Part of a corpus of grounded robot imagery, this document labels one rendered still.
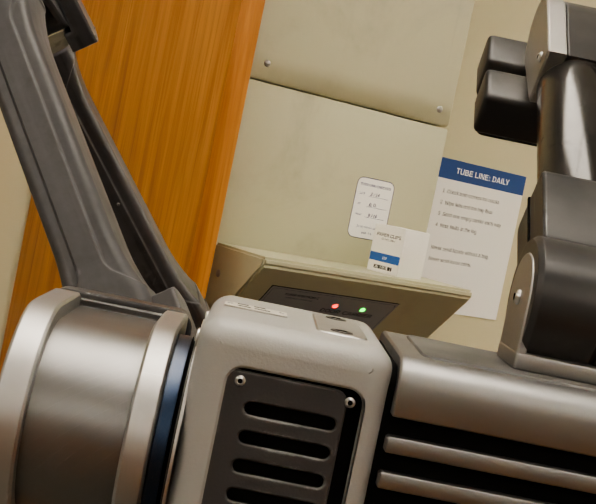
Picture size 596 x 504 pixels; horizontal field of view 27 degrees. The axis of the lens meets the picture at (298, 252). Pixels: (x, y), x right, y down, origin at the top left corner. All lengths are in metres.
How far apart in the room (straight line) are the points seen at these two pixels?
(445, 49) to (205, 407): 1.13
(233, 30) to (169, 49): 0.15
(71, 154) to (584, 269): 0.42
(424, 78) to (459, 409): 1.08
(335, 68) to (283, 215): 0.19
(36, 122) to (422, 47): 0.81
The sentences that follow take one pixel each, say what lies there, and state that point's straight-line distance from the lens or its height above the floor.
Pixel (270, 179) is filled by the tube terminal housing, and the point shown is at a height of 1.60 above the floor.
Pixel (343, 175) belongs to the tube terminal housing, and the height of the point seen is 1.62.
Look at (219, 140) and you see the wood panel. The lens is 1.40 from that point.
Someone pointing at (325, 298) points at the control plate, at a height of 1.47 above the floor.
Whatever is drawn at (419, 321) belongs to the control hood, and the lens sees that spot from 1.62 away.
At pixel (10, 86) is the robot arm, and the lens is 0.97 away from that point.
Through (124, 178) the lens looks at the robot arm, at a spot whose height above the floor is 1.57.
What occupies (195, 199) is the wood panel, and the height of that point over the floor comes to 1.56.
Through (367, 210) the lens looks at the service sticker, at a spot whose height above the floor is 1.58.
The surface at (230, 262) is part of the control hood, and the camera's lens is 1.48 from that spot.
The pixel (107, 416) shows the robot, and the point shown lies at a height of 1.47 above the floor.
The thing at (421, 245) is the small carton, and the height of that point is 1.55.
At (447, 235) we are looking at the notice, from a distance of 2.28.
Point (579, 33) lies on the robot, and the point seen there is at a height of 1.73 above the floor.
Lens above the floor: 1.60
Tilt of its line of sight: 3 degrees down
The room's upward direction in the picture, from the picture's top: 12 degrees clockwise
